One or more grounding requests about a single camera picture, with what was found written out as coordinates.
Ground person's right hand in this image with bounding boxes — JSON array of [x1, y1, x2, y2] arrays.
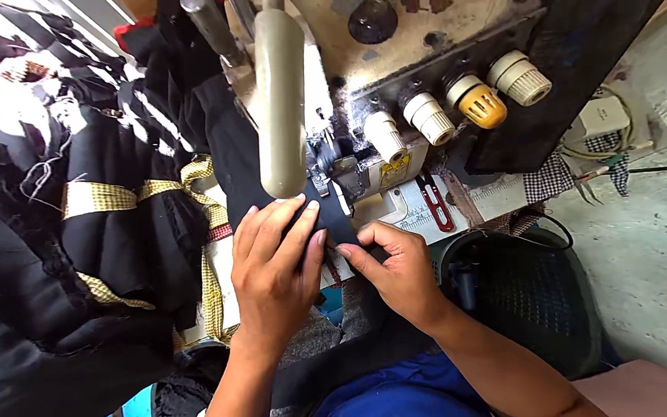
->
[[336, 220, 451, 337]]

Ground person's left hand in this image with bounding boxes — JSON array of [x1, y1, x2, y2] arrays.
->
[[232, 193, 328, 361]]

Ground black fabric piece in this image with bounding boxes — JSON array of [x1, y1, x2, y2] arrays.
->
[[193, 72, 363, 247]]

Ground person's left forearm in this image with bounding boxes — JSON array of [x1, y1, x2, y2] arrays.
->
[[205, 331, 282, 417]]

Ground blue plastic container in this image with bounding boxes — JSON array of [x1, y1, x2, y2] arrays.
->
[[315, 286, 345, 326]]

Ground red thread snips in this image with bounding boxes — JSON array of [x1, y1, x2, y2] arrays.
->
[[415, 170, 455, 234]]

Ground brown fabric strip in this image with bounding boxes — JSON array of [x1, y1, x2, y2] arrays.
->
[[442, 168, 486, 228]]

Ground dark bottle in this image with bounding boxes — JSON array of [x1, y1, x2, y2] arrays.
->
[[449, 261, 479, 312]]

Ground person's legs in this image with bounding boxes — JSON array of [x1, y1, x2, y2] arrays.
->
[[269, 275, 438, 417]]

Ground white measuring tape strip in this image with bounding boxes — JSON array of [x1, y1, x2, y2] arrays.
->
[[394, 174, 528, 245]]

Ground red checkered cloth strip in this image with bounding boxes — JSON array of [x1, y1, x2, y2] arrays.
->
[[481, 202, 546, 237]]

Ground person's body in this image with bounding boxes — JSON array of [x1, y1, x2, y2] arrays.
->
[[312, 350, 493, 417]]

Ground pile of black garment pieces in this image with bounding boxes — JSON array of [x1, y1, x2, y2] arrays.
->
[[0, 0, 230, 417]]

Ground yellow checkered fabric strip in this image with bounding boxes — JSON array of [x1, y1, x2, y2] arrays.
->
[[62, 154, 234, 344], [77, 271, 156, 310]]

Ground black fuzzy fabric bundle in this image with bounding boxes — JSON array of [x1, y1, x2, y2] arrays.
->
[[153, 342, 230, 417]]

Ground dark green plastic basket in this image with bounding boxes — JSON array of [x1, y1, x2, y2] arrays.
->
[[429, 226, 603, 380]]

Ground cream overlock sewing machine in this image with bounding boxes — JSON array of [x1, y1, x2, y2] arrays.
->
[[182, 0, 664, 218]]

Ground black white checkered cloth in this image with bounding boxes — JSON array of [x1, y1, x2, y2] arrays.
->
[[522, 131, 631, 207]]

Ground metal tweezers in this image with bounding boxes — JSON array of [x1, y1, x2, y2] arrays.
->
[[574, 176, 604, 207]]

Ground white plastic box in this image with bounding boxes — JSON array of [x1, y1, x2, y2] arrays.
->
[[578, 95, 631, 139]]

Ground pink fabric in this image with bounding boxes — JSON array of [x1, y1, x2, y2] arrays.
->
[[571, 359, 667, 417]]

